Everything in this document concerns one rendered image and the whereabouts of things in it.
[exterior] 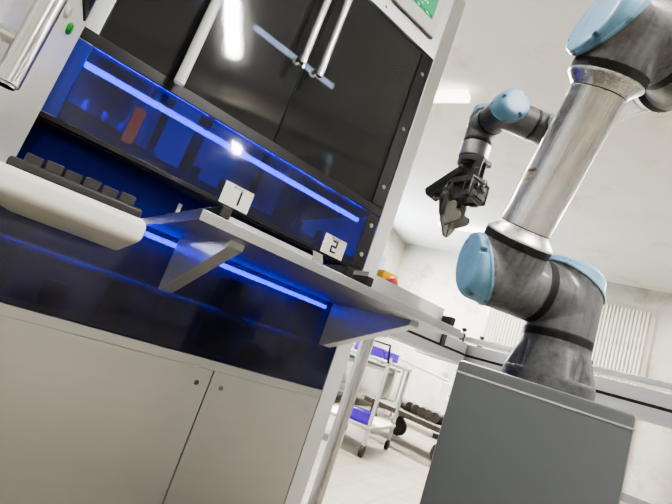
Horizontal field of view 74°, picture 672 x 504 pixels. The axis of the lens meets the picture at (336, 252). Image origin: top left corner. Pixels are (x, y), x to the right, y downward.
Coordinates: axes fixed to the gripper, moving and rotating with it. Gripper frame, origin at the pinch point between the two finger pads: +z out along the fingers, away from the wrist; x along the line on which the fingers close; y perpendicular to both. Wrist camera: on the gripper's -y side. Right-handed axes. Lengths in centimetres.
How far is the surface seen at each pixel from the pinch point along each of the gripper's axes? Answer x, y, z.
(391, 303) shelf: -13.7, 4.6, 22.9
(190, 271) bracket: -50, -18, 31
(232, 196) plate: -42, -35, 8
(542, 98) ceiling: 207, -137, -216
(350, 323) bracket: -0.6, -23.8, 28.2
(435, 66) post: 8, -36, -69
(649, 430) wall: 733, -195, 1
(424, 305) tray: -1.2, 2.0, 19.5
